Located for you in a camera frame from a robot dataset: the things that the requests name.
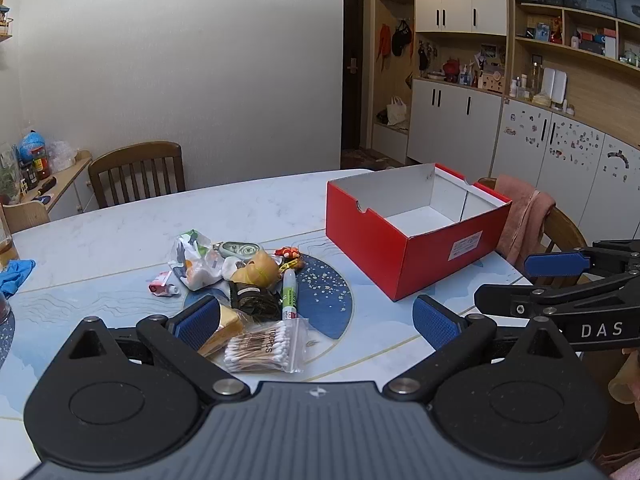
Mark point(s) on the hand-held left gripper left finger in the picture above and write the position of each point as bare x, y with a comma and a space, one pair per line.
192, 320

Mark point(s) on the white cabinet with stickers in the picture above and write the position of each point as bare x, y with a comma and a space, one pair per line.
575, 160

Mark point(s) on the white tote bag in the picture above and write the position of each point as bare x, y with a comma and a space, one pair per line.
397, 112

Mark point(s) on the yellow toy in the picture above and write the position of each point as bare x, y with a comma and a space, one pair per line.
260, 267

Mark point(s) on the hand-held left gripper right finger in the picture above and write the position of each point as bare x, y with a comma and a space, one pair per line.
435, 325

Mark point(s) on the orange hanging garment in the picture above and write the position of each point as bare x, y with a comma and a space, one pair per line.
383, 40

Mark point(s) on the dark wooden chair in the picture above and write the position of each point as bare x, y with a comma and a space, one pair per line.
135, 160

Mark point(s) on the door lock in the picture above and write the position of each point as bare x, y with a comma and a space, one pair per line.
352, 65

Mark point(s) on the white sideboard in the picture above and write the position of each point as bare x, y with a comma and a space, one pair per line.
75, 185

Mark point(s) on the black roll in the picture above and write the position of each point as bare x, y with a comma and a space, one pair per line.
252, 300

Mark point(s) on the white lower cabinet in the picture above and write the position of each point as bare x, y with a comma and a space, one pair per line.
450, 125

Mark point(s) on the person's right hand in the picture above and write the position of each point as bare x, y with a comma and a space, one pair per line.
625, 385

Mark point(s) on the yellow biscuit packet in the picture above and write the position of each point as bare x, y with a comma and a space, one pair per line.
222, 332

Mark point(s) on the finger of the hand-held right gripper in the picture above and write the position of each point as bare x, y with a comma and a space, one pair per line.
510, 297
555, 263

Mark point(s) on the dark jar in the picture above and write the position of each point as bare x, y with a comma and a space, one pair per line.
29, 177

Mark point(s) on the green plant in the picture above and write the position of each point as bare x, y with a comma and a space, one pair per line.
9, 175

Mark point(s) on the white crumpled plastic bag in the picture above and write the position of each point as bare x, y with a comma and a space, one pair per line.
62, 155

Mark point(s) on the red shoe box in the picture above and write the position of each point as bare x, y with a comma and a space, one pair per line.
370, 240

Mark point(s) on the blue globe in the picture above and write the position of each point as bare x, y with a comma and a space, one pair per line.
32, 142

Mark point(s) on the red lid jar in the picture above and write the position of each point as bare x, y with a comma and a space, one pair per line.
42, 162

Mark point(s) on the cotton swab bag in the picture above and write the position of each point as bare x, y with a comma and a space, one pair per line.
265, 347

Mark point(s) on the wooden chair under towel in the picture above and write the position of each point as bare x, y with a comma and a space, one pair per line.
565, 230

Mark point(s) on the pale green correction tape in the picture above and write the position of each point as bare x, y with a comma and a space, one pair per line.
240, 250

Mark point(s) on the red pot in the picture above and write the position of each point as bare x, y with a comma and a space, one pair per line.
451, 71

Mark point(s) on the small pink white packet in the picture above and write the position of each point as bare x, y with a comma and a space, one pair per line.
162, 285

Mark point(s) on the pink towel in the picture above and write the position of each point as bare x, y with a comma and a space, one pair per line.
522, 215

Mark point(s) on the blue cloth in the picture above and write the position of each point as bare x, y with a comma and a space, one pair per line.
17, 272

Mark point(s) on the orange toy figure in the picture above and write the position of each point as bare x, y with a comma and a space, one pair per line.
290, 256

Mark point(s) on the dark door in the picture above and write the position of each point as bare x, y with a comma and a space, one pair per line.
356, 60

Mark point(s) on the light wooden high chair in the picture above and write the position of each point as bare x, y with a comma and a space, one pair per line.
27, 215

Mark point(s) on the white container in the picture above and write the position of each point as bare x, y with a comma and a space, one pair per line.
555, 85

